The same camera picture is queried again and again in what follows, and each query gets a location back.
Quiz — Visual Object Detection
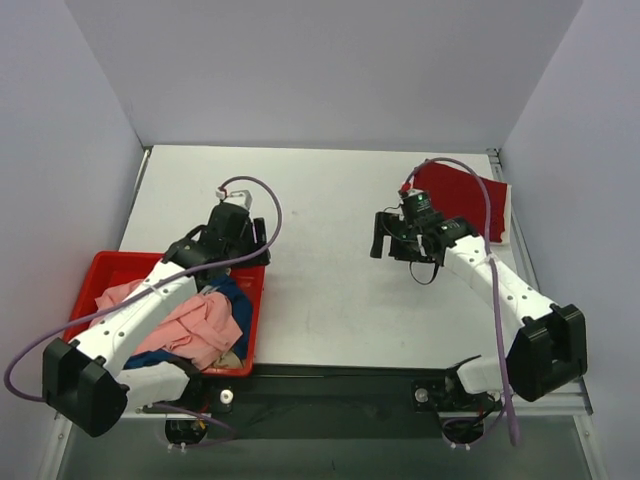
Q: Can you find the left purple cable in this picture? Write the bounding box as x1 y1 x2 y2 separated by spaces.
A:
3 175 284 404

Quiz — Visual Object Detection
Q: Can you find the purple cable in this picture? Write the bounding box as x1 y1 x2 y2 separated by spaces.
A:
3 175 284 404
399 157 521 447

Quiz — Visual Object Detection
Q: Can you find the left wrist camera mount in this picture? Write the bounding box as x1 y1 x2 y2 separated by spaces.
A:
216 187 253 211

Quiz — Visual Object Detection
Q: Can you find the beige t-shirt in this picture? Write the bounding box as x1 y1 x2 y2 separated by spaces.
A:
211 351 245 370

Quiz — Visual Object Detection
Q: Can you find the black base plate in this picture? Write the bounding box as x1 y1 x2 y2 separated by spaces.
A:
142 364 489 441

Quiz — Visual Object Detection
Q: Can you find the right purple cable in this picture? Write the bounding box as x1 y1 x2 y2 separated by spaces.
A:
399 157 521 447

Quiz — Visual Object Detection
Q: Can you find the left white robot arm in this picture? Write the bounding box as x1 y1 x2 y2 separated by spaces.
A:
42 190 272 437

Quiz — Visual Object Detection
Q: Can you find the aluminium frame rail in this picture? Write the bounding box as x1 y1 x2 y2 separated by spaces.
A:
545 379 593 415

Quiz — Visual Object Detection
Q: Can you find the pink t-shirt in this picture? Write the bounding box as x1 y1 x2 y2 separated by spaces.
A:
93 279 244 371

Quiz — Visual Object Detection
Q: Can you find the red plastic bin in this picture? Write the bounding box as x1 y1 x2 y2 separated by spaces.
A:
70 251 265 377

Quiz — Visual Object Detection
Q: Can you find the dark red t-shirt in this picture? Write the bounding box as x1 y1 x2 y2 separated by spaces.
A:
412 163 494 234

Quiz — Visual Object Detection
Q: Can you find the navy blue t-shirt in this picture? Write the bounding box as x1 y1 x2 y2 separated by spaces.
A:
122 277 254 371

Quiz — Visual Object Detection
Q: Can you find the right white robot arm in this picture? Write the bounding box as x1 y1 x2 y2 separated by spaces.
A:
370 189 588 408

